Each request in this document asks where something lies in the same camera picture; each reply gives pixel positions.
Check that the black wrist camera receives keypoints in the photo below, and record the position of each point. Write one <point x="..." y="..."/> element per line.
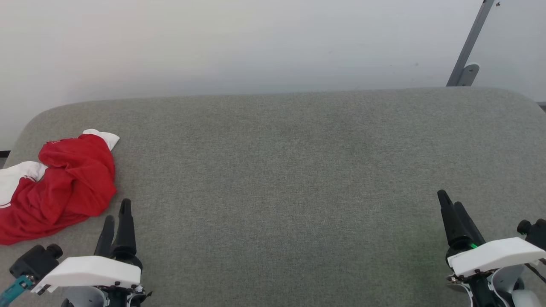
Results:
<point x="36" y="261"/>
<point x="535" y="232"/>

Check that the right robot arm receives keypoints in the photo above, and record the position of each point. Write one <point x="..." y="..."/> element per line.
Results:
<point x="512" y="285"/>

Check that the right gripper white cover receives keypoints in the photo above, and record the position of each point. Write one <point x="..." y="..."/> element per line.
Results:
<point x="495" y="253"/>

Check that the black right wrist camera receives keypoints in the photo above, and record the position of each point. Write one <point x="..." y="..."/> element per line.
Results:
<point x="535" y="232"/>

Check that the red and white basketball jersey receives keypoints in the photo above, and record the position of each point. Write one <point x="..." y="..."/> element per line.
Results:
<point x="72" y="183"/>

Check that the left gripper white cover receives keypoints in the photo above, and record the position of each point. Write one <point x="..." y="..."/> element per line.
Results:
<point x="89" y="270"/>

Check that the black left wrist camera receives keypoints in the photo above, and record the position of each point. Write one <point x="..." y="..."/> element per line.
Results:
<point x="36" y="261"/>

